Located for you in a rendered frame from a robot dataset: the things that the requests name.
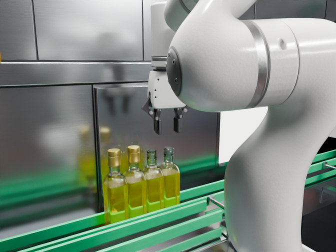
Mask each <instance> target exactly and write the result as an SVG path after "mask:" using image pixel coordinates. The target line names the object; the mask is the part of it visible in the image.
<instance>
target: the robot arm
mask: <svg viewBox="0 0 336 252"><path fill-rule="evenodd" d="M255 2H256V0H167V1H162V2H156V3H153V4H152V5H151V6H150V22H151V67H155V69H153V71H150V73H149V79H148V90H147V99H146V101H145V102H144V104H143V105H142V107H141V109H142V110H144V111H145V112H146V113H148V114H149V115H150V116H151V117H152V118H153V123H154V131H155V133H156V134H158V135H161V134H162V121H161V120H160V115H161V111H162V109H174V112H175V117H174V118H173V130H174V131H175V132H177V133H180V132H181V128H182V118H183V117H184V115H185V113H186V112H187V111H188V110H189V109H190V108H192V109H195V110H198V111H203V112H229V111H238V110H246V109H254V108H263V107H268V108H267V112H266V114H265V116H264V118H263V120H262V121H261V123H260V124H259V126H258V127H257V128H256V130H255V131H254V132H253V133H252V134H251V135H250V136H249V137H248V138H247V139H246V140H245V141H244V142H243V143H242V144H241V145H240V146H239V148H238V149H237V150H236V151H235V152H234V153H233V155H232V156H231V157H230V159H229V161H228V163H227V166H226V169H225V176H224V214H225V223H226V228H227V232H228V236H229V239H230V241H231V243H232V245H233V247H234V248H235V250H236V251H237V252H303V248H302V241H301V223H302V211H303V198H304V188H305V182H306V177H307V174H308V171H309V168H310V166H311V164H312V162H313V160H314V158H315V156H316V154H317V152H318V151H319V149H320V148H321V146H322V145H323V143H324V142H325V141H326V139H327V138H328V136H329V135H330V134H331V132H332V131H333V130H334V129H335V127H336V23H334V22H332V21H329V20H325V19H318V18H277V19H251V20H239V19H238V18H239V17H240V16H241V15H243V14H244V13H245V12H246V11H247V10H248V9H249V8H250V7H251V6H252V5H253V4H254V3H255ZM149 107H153V108H154V109H153V111H152V110H150V109H149Z"/></svg>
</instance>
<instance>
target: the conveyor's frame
mask: <svg viewBox="0 0 336 252"><path fill-rule="evenodd" d="M325 186H331V187H334V188H336V176H333V177H330V178H327V179H324V180H322V181H319V182H316V183H313V184H310V185H307V186H305V187H304V192H303V205H302V216H304V215H307V214H309V213H311V212H314V211H316V210H318V209H320V208H323V207H325V206H327V205H330V204H332V203H334V202H336V196H334V195H331V194H329V193H328V198H327V201H325V202H323V203H320V202H321V194H322V191H323V187H325ZM220 224H221V225H223V226H224V227H226V220H225V215H223V216H222V221H220ZM226 228H227V227H226ZM185 252H228V240H227V238H226V237H224V236H222V237H220V238H217V239H215V240H212V241H210V242H207V243H205V244H202V245H200V246H197V247H195V248H192V249H190V250H187V251H185Z"/></svg>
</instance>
